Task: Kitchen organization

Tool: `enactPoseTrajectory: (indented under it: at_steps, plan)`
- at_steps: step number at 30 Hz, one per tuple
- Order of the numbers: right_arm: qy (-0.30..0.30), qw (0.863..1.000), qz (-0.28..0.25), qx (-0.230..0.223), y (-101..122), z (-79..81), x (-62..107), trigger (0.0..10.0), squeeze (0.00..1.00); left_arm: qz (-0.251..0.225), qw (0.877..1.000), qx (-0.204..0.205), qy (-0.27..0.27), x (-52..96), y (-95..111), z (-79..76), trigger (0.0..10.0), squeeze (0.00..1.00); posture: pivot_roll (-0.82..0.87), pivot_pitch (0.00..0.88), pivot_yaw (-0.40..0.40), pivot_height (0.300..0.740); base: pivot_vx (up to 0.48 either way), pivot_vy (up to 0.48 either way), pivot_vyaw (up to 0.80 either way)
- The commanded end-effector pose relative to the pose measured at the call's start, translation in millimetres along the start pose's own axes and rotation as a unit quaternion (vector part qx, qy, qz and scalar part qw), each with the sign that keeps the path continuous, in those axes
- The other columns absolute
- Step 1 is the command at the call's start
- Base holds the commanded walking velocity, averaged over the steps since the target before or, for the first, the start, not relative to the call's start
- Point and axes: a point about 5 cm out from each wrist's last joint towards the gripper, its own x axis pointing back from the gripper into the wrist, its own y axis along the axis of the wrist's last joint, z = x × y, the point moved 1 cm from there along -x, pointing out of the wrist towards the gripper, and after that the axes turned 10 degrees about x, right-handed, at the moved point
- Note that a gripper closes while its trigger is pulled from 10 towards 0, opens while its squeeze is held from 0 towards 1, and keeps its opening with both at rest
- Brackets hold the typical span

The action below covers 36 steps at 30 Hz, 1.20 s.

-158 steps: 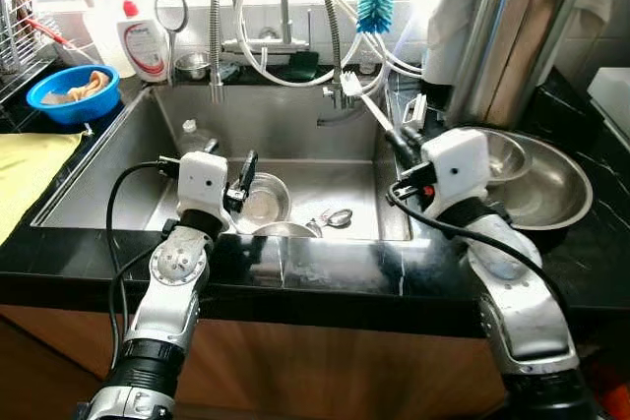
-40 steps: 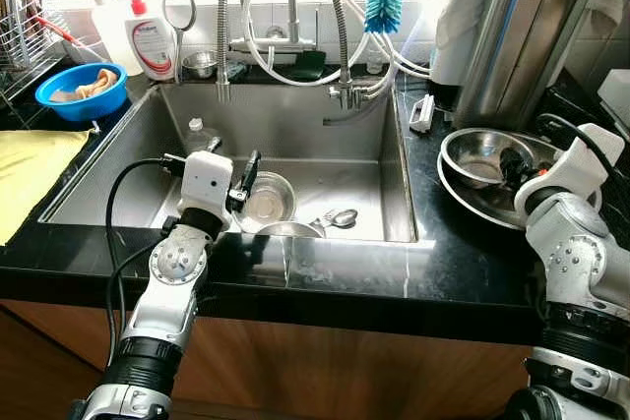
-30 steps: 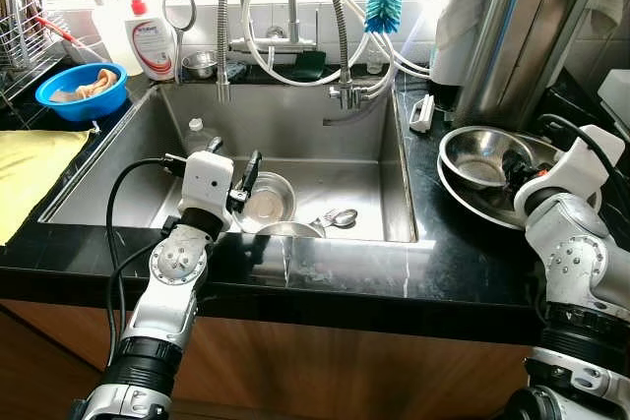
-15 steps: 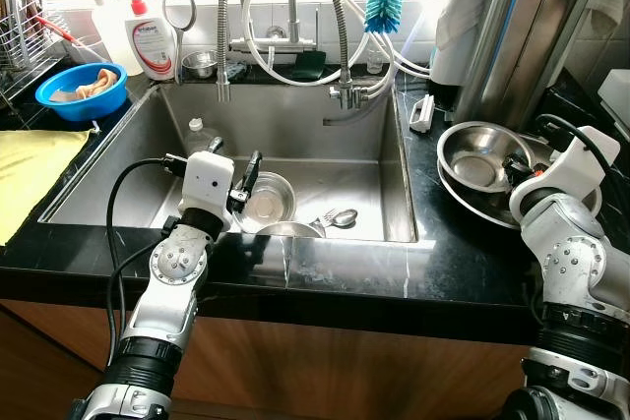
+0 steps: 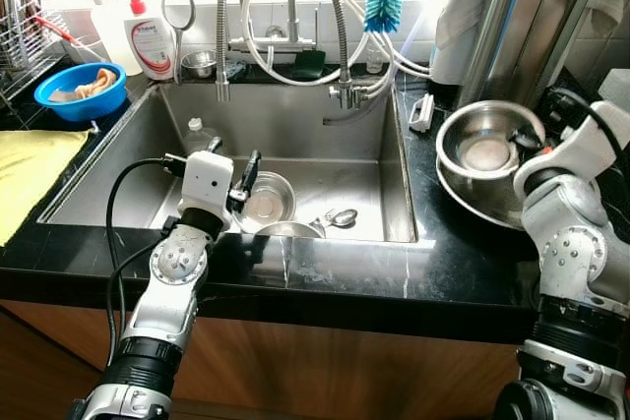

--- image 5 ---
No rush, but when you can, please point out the medium stainless steel bowl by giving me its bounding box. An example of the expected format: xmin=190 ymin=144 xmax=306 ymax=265
xmin=436 ymin=100 xmax=547 ymax=182

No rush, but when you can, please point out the stainless steel ladle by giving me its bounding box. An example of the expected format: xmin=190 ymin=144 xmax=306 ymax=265
xmin=307 ymin=208 xmax=360 ymax=236

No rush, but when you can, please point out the clear plastic bottle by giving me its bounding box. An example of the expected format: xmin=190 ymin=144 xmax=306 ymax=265
xmin=185 ymin=117 xmax=222 ymax=155

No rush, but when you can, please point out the small deep steel bowl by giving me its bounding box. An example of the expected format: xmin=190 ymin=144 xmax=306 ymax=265
xmin=236 ymin=171 xmax=296 ymax=227

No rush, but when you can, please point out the shallow steel bowl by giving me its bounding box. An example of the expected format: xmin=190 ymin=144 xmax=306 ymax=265
xmin=254 ymin=220 xmax=328 ymax=240

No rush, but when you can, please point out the wide stainless steel bowl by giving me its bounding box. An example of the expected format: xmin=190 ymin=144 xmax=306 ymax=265
xmin=436 ymin=145 xmax=552 ymax=231

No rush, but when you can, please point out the small steel cup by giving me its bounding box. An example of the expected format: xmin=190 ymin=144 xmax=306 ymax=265
xmin=182 ymin=49 xmax=218 ymax=79

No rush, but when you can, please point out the stainless steel sink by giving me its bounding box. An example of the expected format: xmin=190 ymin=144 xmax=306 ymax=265
xmin=39 ymin=81 xmax=419 ymax=244

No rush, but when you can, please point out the stainless steel knife holder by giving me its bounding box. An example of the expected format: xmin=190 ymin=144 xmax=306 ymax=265
xmin=458 ymin=0 xmax=597 ymax=111

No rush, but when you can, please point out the small white clip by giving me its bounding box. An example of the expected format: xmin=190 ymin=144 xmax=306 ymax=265
xmin=409 ymin=93 xmax=436 ymax=134

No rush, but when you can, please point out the white soap bottle red pump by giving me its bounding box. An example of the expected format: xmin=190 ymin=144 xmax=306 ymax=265
xmin=123 ymin=0 xmax=180 ymax=82

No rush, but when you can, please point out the dark green sponge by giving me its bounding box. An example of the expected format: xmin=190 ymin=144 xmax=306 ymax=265
xmin=292 ymin=46 xmax=328 ymax=82

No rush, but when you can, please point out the beige cloth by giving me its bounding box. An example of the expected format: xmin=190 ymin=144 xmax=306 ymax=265
xmin=49 ymin=66 xmax=119 ymax=103

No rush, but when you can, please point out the small hanging metal strainer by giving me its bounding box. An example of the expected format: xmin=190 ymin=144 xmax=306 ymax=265
xmin=160 ymin=0 xmax=198 ymax=82

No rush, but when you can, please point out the blue plastic bowl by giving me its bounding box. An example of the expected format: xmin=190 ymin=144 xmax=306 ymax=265
xmin=34 ymin=61 xmax=129 ymax=123

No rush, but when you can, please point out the white spray bottle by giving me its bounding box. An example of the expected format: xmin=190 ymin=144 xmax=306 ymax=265
xmin=81 ymin=0 xmax=144 ymax=75

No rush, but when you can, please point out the grey gooseneck faucet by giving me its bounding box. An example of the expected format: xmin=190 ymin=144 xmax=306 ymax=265
xmin=285 ymin=0 xmax=370 ymax=111

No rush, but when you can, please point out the yellow cloth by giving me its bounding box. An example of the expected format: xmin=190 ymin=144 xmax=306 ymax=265
xmin=0 ymin=128 xmax=95 ymax=247

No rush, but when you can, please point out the brown wooden cabinet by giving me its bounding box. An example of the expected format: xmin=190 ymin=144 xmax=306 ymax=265
xmin=0 ymin=302 xmax=537 ymax=420

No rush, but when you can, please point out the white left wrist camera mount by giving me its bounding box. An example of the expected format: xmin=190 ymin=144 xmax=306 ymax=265
xmin=180 ymin=150 xmax=235 ymax=214

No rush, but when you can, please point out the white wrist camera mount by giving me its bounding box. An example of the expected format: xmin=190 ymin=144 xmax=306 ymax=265
xmin=519 ymin=100 xmax=630 ymax=195
xmin=180 ymin=150 xmax=235 ymax=214

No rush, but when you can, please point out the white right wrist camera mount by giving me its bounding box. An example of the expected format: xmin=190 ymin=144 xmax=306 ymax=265
xmin=519 ymin=100 xmax=630 ymax=195

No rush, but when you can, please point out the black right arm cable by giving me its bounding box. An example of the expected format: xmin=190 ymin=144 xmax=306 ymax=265
xmin=544 ymin=86 xmax=623 ymax=160

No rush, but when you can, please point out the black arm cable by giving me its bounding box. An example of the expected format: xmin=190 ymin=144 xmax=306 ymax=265
xmin=544 ymin=86 xmax=623 ymax=160
xmin=103 ymin=154 xmax=188 ymax=342

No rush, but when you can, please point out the white water hose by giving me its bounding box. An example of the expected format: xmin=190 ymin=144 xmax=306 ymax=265
xmin=241 ymin=0 xmax=434 ymax=87

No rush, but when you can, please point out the flexible metal sprayer hose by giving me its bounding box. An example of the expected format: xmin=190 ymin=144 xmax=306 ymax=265
xmin=215 ymin=0 xmax=242 ymax=103

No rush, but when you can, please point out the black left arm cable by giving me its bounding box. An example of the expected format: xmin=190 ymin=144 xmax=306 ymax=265
xmin=103 ymin=154 xmax=188 ymax=342

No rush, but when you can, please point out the wire dish rack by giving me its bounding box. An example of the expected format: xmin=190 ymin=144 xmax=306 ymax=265
xmin=0 ymin=0 xmax=75 ymax=96

